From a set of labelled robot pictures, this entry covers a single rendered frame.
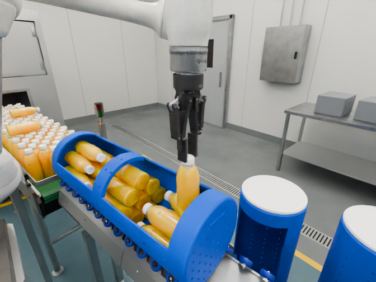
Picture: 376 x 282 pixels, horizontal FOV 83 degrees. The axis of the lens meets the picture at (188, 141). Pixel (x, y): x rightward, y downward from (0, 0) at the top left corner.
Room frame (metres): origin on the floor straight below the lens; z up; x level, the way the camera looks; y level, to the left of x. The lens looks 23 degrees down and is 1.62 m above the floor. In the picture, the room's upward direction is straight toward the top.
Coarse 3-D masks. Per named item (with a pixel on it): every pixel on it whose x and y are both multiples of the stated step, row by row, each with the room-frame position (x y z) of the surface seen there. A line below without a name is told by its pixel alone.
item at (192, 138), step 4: (188, 136) 0.57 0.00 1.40; (192, 136) 0.56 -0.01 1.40; (196, 136) 0.55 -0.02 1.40; (188, 140) 0.57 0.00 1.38; (192, 140) 0.56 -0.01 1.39; (196, 140) 0.55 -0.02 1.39; (188, 144) 0.57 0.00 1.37; (192, 144) 0.56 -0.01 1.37; (196, 144) 0.55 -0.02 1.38; (188, 148) 0.57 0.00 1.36; (192, 148) 0.56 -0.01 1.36; (196, 148) 0.55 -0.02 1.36; (188, 152) 0.57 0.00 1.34; (192, 152) 0.56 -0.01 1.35; (196, 152) 0.55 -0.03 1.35; (196, 156) 0.55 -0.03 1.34
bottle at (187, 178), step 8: (184, 168) 0.53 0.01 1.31; (192, 168) 0.53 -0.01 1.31; (176, 176) 0.54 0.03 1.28; (184, 176) 0.52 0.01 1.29; (192, 176) 0.52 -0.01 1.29; (176, 184) 0.54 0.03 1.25; (184, 184) 0.51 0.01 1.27; (192, 184) 0.51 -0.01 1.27; (184, 192) 0.51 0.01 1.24; (192, 192) 0.52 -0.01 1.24; (184, 200) 0.51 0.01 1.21; (192, 200) 0.51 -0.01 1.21; (184, 208) 0.51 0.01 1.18
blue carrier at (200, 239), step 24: (72, 144) 1.00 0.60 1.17; (96, 144) 1.10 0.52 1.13; (120, 168) 0.70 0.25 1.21; (144, 168) 0.89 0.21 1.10; (168, 168) 0.70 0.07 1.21; (96, 192) 0.65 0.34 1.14; (216, 192) 0.53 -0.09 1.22; (120, 216) 0.54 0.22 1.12; (192, 216) 0.44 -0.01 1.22; (216, 216) 0.47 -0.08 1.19; (144, 240) 0.46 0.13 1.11; (192, 240) 0.39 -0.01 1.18; (216, 240) 0.47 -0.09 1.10; (168, 264) 0.40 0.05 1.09; (192, 264) 0.39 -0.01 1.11; (216, 264) 0.48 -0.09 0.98
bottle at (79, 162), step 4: (68, 152) 0.97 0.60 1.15; (72, 152) 0.96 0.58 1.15; (76, 152) 0.97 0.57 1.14; (68, 156) 0.94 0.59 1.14; (72, 156) 0.93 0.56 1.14; (76, 156) 0.92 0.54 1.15; (80, 156) 0.92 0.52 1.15; (68, 160) 0.92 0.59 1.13; (72, 160) 0.90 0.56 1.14; (76, 160) 0.89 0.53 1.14; (80, 160) 0.88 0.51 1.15; (84, 160) 0.89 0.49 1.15; (88, 160) 0.90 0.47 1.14; (72, 164) 0.89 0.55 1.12; (76, 164) 0.87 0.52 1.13; (80, 164) 0.86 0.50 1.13; (84, 164) 0.86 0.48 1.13; (88, 164) 0.87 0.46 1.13; (76, 168) 0.87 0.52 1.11; (80, 168) 0.85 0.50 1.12; (84, 168) 0.85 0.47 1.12; (84, 172) 0.86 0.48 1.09
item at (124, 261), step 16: (64, 208) 0.95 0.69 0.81; (80, 224) 1.01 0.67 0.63; (96, 240) 0.70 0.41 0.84; (112, 256) 0.62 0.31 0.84; (128, 256) 0.57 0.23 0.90; (224, 256) 0.55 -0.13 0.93; (128, 272) 0.55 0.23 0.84; (144, 272) 0.51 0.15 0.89; (224, 272) 0.49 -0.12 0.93; (240, 272) 0.49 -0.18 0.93
